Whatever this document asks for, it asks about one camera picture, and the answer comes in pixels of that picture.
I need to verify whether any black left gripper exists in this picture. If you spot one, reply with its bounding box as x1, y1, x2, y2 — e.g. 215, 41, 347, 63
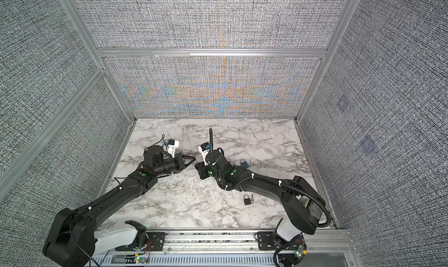
155, 153, 197, 177

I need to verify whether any blue padlock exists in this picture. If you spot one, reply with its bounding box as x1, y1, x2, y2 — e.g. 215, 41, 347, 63
240, 159, 249, 169

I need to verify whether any black padlock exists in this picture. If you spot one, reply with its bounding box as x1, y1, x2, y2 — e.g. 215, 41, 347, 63
243, 194, 254, 206

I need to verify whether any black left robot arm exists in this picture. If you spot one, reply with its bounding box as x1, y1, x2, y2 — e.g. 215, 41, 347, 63
42, 145, 196, 267

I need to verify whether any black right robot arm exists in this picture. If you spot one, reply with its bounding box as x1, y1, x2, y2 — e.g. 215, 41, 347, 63
195, 150, 332, 235

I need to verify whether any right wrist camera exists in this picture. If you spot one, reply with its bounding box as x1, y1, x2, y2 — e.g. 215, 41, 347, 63
198, 142, 210, 163

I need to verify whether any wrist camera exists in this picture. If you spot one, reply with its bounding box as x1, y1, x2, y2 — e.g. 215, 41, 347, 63
165, 139, 180, 158
198, 142, 210, 163

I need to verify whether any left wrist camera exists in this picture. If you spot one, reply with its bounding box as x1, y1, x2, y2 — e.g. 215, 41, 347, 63
165, 139, 180, 158

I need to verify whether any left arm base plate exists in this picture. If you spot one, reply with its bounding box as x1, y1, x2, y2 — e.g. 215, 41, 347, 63
115, 232, 166, 253

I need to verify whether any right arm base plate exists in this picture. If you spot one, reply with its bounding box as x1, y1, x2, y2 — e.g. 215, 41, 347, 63
254, 231, 308, 252

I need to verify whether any black corrugated cable conduit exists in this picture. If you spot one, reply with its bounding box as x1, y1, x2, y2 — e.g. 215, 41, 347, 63
208, 128, 333, 229

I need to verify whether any aluminium front rail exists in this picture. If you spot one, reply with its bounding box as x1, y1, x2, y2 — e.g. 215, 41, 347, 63
83, 228, 363, 267

